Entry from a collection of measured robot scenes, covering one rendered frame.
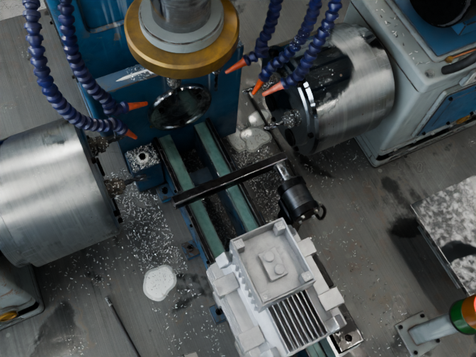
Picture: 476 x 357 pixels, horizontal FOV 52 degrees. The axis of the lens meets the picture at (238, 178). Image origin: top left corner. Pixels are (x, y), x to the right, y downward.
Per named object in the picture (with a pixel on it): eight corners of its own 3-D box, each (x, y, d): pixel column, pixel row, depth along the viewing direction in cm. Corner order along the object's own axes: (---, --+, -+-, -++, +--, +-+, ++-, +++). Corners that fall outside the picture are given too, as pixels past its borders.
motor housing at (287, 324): (206, 282, 100) (205, 256, 83) (287, 246, 104) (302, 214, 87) (248, 377, 93) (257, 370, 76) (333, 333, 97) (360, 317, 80)
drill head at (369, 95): (225, 103, 120) (229, 33, 97) (365, 52, 129) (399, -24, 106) (271, 188, 110) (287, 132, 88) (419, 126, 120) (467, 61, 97)
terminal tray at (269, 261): (227, 253, 87) (228, 240, 81) (279, 229, 90) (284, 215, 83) (256, 315, 83) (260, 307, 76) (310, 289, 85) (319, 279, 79)
